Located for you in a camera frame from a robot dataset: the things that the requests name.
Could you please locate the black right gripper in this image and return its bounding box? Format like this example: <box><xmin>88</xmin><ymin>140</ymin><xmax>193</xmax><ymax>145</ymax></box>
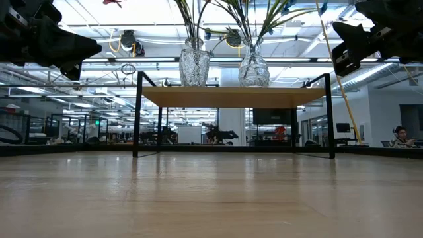
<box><xmin>332</xmin><ymin>0</ymin><xmax>423</xmax><ymax>77</ymax></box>

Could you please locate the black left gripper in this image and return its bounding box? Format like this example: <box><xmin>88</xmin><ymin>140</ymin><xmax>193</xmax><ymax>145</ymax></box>
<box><xmin>0</xmin><ymin>0</ymin><xmax>102</xmax><ymax>81</ymax></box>

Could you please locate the blue artificial flower bunch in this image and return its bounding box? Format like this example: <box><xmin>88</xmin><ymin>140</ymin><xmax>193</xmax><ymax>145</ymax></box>
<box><xmin>197</xmin><ymin>0</ymin><xmax>330</xmax><ymax>63</ymax></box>

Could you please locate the pink artificial flower bunch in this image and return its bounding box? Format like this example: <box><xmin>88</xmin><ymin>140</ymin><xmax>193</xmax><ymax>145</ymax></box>
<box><xmin>102</xmin><ymin>0</ymin><xmax>208</xmax><ymax>44</ymax></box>

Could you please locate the clear angular cut-glass vase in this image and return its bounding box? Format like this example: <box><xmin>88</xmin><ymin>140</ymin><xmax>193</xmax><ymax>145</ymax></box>
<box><xmin>179</xmin><ymin>36</ymin><xmax>212</xmax><ymax>87</ymax></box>

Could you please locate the wooden shelf with black legs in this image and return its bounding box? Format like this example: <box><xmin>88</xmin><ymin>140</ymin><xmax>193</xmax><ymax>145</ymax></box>
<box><xmin>132</xmin><ymin>71</ymin><xmax>336</xmax><ymax>159</ymax></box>

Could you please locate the person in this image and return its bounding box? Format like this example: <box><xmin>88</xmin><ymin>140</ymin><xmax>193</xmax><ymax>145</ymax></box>
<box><xmin>389</xmin><ymin>125</ymin><xmax>418</xmax><ymax>149</ymax></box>

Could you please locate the clear round-bellied glass vase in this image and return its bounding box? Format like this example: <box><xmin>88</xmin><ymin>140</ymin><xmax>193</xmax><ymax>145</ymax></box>
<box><xmin>238</xmin><ymin>36</ymin><xmax>270</xmax><ymax>88</ymax></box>

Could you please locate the large black monitor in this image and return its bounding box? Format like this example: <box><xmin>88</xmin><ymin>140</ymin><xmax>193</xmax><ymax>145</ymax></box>
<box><xmin>252</xmin><ymin>108</ymin><xmax>297</xmax><ymax>126</ymax></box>

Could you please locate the white board panel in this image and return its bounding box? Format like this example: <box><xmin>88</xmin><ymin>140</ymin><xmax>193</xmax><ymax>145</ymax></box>
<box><xmin>177</xmin><ymin>125</ymin><xmax>202</xmax><ymax>145</ymax></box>

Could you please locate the black ceiling cable reel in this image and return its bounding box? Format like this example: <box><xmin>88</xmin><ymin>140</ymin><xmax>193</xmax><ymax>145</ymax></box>
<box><xmin>120</xmin><ymin>29</ymin><xmax>145</xmax><ymax>57</ymax></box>
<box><xmin>226</xmin><ymin>28</ymin><xmax>243</xmax><ymax>48</ymax></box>

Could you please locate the yellow hanging cable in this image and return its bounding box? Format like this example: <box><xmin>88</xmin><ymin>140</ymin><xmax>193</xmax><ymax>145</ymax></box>
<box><xmin>315</xmin><ymin>0</ymin><xmax>363</xmax><ymax>145</ymax></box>

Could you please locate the black corrugated hose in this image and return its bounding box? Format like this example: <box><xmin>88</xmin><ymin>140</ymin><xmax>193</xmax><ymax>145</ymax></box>
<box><xmin>0</xmin><ymin>124</ymin><xmax>24</xmax><ymax>145</ymax></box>

